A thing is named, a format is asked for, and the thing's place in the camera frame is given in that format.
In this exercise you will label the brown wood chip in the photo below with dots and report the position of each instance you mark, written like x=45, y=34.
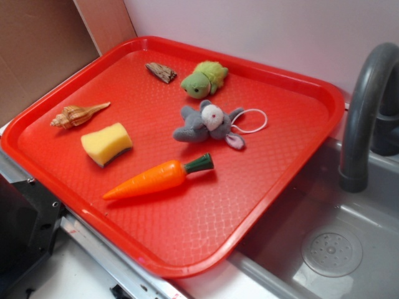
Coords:
x=161, y=72

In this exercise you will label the red plastic tray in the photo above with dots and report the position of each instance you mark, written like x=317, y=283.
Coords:
x=187, y=229

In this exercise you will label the grey plush mouse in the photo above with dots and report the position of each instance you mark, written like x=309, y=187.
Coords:
x=210, y=121

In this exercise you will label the orange plastic carrot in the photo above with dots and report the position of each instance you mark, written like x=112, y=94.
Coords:
x=159, y=178

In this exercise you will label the green plush turtle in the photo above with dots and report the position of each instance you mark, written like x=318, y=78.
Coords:
x=206, y=79

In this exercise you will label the yellow sponge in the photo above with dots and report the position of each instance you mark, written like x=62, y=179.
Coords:
x=105, y=145

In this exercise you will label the tan spiral seashell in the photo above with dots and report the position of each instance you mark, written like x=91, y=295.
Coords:
x=73, y=115

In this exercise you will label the grey plastic sink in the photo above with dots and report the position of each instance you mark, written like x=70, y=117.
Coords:
x=318, y=241

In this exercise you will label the grey faucet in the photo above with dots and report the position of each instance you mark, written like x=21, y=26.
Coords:
x=372, y=120

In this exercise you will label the brown cardboard panel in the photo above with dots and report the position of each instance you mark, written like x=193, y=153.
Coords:
x=45, y=42

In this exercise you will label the black metal bracket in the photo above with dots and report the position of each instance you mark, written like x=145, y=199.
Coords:
x=30, y=216

